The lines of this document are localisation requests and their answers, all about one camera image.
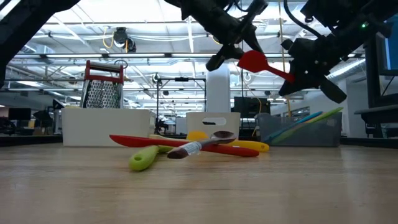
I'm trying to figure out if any black monitor stand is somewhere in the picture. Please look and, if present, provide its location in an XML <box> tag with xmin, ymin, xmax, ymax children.
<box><xmin>362</xmin><ymin>40</ymin><xmax>382</xmax><ymax>108</ymax></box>

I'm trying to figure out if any red silicone spatula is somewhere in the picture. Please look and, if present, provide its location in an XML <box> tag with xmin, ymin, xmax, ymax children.
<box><xmin>237</xmin><ymin>50</ymin><xmax>295</xmax><ymax>84</ymax></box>

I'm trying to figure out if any computer monitor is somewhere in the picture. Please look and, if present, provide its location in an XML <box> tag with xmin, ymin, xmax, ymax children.
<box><xmin>374</xmin><ymin>18</ymin><xmax>398</xmax><ymax>77</ymax></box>

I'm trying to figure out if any red silicone spoon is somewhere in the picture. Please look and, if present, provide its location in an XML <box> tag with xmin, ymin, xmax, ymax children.
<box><xmin>109</xmin><ymin>134</ymin><xmax>261</xmax><ymax>158</ymax></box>

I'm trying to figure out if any grey side desk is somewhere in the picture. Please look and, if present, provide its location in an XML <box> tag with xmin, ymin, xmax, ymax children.
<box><xmin>354</xmin><ymin>104</ymin><xmax>398</xmax><ymax>138</ymax></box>

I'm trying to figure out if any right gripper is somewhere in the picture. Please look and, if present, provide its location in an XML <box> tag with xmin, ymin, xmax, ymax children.
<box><xmin>278</xmin><ymin>30</ymin><xmax>352</xmax><ymax>105</ymax></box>

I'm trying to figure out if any blue silicone spatula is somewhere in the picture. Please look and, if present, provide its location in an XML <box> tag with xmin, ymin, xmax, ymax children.
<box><xmin>264</xmin><ymin>111</ymin><xmax>324</xmax><ymax>141</ymax></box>

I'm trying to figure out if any black metal stand frame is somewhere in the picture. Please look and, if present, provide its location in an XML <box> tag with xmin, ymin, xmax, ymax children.
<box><xmin>156</xmin><ymin>77</ymin><xmax>207</xmax><ymax>131</ymax></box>

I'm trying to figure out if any steel box grater red handle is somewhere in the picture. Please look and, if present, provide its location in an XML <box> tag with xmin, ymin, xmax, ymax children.
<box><xmin>80</xmin><ymin>60</ymin><xmax>125</xmax><ymax>110</ymax></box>

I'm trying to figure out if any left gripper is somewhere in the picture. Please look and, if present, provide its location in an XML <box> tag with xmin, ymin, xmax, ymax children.
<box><xmin>166</xmin><ymin>0</ymin><xmax>268</xmax><ymax>72</ymax></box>

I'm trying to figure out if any grey translucent plastic bin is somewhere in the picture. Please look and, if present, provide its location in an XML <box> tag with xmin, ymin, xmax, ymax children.
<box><xmin>255</xmin><ymin>111</ymin><xmax>343</xmax><ymax>147</ymax></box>

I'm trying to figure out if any white pillar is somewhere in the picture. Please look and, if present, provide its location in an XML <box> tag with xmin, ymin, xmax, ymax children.
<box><xmin>206</xmin><ymin>67</ymin><xmax>231</xmax><ymax>113</ymax></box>

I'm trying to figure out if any lime green silicone spoon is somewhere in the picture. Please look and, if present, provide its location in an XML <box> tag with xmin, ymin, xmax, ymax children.
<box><xmin>128</xmin><ymin>144</ymin><xmax>175</xmax><ymax>172</ymax></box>

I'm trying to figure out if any brown wooden spoon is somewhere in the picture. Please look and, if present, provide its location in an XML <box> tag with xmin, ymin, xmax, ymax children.
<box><xmin>167</xmin><ymin>130</ymin><xmax>238</xmax><ymax>160</ymax></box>

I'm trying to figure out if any green silicone spatula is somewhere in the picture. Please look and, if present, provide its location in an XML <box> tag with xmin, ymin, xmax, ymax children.
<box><xmin>270</xmin><ymin>106</ymin><xmax>345</xmax><ymax>146</ymax></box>

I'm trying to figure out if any white plastic bin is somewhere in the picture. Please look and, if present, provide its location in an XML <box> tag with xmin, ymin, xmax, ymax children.
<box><xmin>61</xmin><ymin>108</ymin><xmax>156</xmax><ymax>147</ymax></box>
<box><xmin>185</xmin><ymin>111</ymin><xmax>241</xmax><ymax>141</ymax></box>

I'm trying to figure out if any black ceiling cord reel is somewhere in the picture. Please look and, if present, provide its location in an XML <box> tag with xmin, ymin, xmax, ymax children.
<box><xmin>112</xmin><ymin>27</ymin><xmax>137</xmax><ymax>54</ymax></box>

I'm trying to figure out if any small dark background monitor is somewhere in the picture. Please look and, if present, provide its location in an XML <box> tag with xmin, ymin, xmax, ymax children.
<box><xmin>8</xmin><ymin>108</ymin><xmax>32</xmax><ymax>122</ymax></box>

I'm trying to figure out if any yellow hanging cable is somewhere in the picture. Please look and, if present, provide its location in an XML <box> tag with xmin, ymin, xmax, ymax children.
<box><xmin>280</xmin><ymin>0</ymin><xmax>292</xmax><ymax>118</ymax></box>

